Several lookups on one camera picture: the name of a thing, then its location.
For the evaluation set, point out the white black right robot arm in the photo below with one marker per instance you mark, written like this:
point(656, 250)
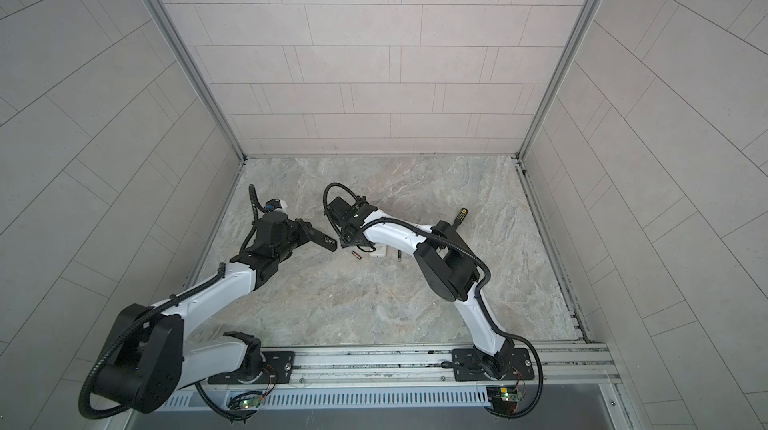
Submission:
point(448, 265)

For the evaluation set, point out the aluminium corner post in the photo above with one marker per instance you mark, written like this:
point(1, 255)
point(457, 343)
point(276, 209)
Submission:
point(192, 72)
point(576, 37)

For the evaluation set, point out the white remote control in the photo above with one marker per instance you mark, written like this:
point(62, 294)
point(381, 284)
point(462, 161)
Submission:
point(380, 251)

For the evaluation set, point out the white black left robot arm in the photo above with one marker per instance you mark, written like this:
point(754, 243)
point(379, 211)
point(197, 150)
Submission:
point(145, 358)

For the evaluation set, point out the right circuit board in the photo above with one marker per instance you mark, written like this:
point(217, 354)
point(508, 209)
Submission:
point(504, 400)

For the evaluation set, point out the black remote control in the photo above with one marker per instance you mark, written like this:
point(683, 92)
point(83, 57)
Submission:
point(324, 241)

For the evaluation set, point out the aluminium corner post right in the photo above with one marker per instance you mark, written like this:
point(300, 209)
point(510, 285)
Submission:
point(576, 37)

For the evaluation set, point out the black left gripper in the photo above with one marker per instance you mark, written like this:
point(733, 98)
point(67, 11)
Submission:
point(302, 231)

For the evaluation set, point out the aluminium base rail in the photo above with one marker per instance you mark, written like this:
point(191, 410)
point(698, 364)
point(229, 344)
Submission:
point(415, 376)

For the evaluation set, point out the aluminium corner post left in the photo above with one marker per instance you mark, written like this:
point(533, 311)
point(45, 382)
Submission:
point(192, 72)

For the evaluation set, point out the black yellow screwdriver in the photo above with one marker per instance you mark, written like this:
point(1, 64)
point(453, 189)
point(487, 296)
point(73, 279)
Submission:
point(460, 217)

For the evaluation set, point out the circuit board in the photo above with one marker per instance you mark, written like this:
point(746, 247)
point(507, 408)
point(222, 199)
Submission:
point(504, 400)
point(247, 401)

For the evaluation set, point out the left circuit board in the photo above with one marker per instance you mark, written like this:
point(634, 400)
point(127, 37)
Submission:
point(247, 401)

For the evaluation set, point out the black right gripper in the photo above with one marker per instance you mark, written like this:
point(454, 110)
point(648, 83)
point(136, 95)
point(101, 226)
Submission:
point(345, 240)

